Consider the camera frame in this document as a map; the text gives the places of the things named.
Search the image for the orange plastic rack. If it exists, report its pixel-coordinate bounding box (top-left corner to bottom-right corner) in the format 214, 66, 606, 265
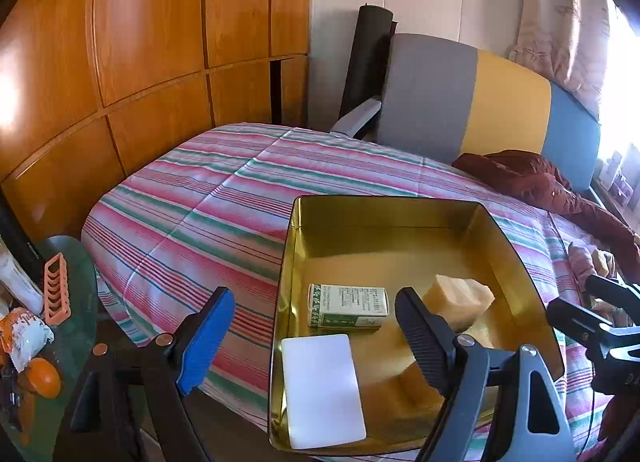
44, 253, 72, 325

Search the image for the purple box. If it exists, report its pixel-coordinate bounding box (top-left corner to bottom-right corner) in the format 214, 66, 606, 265
617, 174, 640, 205

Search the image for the white block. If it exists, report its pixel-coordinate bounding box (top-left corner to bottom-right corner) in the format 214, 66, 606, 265
281, 334, 367, 450

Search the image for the wooden wardrobe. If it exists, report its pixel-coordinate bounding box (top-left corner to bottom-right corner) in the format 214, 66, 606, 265
0, 0, 312, 245

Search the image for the grey yellow blue headboard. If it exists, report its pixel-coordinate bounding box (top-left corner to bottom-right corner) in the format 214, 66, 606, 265
375, 33, 602, 193

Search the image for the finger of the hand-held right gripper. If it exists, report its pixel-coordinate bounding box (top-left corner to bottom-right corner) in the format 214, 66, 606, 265
546, 301, 622, 349
584, 273, 640, 309

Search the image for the orange fruit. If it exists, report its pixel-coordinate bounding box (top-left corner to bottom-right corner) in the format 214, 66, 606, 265
25, 358, 62, 399

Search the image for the orange and white snack bag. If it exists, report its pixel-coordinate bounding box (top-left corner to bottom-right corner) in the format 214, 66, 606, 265
0, 307, 55, 374

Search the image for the glass side table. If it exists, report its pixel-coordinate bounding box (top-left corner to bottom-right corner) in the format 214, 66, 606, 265
0, 236, 99, 462

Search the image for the grey bed rail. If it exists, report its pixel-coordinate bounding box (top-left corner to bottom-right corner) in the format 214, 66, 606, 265
330, 98, 382, 139

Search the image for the black rolled mat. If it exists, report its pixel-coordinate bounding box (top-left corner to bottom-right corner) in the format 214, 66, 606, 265
339, 4, 395, 119

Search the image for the pink starfish print curtain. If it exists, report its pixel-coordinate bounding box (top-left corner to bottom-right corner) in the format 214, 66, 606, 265
509, 0, 615, 119

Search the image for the green and white small box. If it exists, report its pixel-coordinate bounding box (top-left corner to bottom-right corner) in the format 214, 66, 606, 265
306, 283, 390, 330

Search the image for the white tube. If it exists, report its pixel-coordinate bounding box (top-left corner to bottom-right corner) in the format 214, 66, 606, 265
0, 242, 45, 315

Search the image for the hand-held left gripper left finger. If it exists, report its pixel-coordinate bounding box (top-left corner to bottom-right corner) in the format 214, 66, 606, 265
52, 286, 236, 462

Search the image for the striped blanket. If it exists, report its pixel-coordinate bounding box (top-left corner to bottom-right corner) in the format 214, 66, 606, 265
81, 123, 640, 462

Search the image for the yellow sponge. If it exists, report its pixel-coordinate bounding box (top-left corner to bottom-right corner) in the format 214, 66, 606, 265
422, 274, 496, 333

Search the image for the stack of white boxes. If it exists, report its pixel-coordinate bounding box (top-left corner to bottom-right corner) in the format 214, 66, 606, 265
602, 152, 625, 189

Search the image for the light pink clothing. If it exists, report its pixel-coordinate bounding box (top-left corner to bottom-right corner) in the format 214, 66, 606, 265
567, 242, 617, 289

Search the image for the maroon jacket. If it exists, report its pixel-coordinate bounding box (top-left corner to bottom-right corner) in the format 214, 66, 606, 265
452, 151, 640, 263

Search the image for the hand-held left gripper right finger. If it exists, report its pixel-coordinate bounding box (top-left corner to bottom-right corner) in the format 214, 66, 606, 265
394, 287, 578, 462

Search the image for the gold tin box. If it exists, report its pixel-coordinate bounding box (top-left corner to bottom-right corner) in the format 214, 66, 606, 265
267, 195, 566, 457

